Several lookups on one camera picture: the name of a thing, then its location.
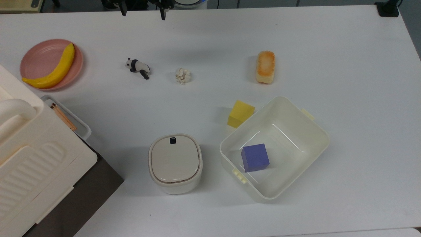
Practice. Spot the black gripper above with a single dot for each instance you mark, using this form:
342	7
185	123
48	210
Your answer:
139	2

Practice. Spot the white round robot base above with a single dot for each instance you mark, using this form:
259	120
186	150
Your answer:
190	3

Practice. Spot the beige trash can lid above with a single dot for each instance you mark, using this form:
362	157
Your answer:
175	158

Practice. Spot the white trash can body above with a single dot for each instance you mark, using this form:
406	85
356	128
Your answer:
176	186

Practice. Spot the panda toy figure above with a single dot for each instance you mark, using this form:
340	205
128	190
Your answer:
138	67

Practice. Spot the crumpled paper ball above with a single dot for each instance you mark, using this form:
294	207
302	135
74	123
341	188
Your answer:
183	76

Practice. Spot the yellow banana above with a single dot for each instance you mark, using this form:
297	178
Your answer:
59	70

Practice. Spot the pink round plate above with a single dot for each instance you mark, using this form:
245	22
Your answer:
46	59

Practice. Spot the wooden side table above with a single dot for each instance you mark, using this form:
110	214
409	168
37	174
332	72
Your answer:
19	5

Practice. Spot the clear tray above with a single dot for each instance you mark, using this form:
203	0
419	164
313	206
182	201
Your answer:
82	128

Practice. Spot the toasted bread loaf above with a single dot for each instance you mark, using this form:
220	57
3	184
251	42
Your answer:
265	66

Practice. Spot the yellow cube block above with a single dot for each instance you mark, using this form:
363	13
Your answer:
240	114

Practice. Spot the white storage box lid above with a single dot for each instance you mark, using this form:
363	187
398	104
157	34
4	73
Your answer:
36	158

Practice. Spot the blue cube block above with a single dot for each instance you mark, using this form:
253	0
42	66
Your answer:
255	157

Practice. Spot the cream plastic storage bin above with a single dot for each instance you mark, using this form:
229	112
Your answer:
286	131

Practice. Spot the dark brown base board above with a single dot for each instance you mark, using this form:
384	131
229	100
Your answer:
88	194

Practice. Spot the black table clamp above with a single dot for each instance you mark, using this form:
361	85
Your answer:
388	8

